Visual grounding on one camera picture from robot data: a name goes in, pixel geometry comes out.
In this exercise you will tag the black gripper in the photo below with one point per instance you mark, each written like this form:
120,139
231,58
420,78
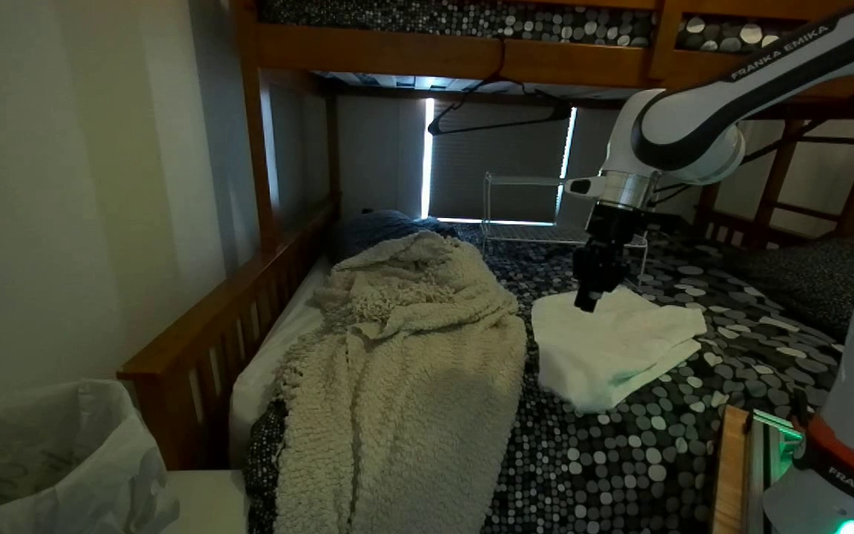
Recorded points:
605,247

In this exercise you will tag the white pillow case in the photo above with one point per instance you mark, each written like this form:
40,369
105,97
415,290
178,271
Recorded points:
614,351

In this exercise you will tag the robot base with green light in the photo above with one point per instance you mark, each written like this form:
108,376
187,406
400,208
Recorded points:
830,506

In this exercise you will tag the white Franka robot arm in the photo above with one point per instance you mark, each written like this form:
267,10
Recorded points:
703,119

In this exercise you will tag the dark blue pillow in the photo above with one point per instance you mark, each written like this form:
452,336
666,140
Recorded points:
377,232

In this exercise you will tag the black dotted bedspread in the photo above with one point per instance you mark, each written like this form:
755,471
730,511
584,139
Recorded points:
644,455

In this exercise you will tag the cream knitted blanket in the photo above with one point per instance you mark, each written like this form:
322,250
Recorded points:
408,397

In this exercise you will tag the black clothes hanger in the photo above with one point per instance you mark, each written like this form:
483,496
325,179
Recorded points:
491,115

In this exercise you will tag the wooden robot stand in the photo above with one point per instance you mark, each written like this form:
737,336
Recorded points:
730,475

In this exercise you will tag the grey window blind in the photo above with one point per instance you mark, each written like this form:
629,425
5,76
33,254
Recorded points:
386,158

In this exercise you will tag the dotted bunk mattress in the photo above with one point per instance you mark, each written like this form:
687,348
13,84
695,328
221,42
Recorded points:
445,20

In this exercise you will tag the white mattress sheet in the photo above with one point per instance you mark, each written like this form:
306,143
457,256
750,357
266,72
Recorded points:
267,357

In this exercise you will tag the wooden bunk bed frame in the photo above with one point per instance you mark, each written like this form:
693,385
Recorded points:
209,336

